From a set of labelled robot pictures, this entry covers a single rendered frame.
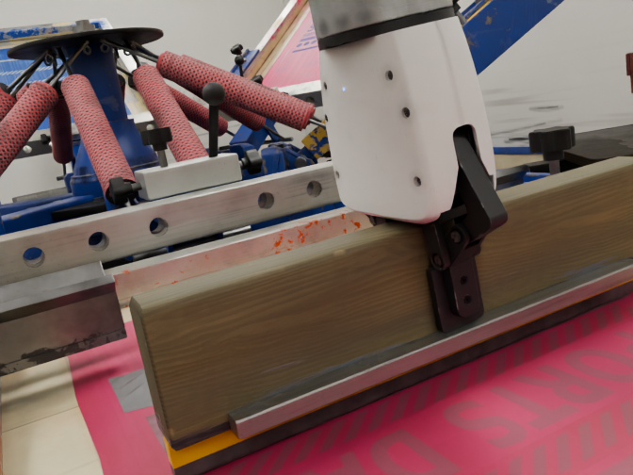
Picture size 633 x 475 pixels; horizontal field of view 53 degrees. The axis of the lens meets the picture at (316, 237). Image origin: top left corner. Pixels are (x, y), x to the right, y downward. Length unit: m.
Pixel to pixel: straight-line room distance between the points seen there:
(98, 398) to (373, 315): 0.22
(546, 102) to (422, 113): 2.76
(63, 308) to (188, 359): 0.20
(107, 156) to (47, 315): 0.54
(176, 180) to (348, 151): 0.46
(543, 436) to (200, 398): 0.17
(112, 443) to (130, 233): 0.38
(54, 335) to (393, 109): 0.30
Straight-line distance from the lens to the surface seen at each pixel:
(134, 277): 0.69
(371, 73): 0.33
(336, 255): 0.34
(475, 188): 0.33
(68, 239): 0.74
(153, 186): 0.81
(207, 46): 4.92
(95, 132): 1.06
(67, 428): 0.46
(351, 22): 0.33
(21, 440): 0.46
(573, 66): 2.96
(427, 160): 0.32
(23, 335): 0.51
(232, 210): 0.78
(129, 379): 0.50
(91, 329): 0.51
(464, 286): 0.37
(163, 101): 1.13
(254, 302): 0.32
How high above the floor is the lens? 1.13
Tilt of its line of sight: 12 degrees down
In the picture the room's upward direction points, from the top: 10 degrees counter-clockwise
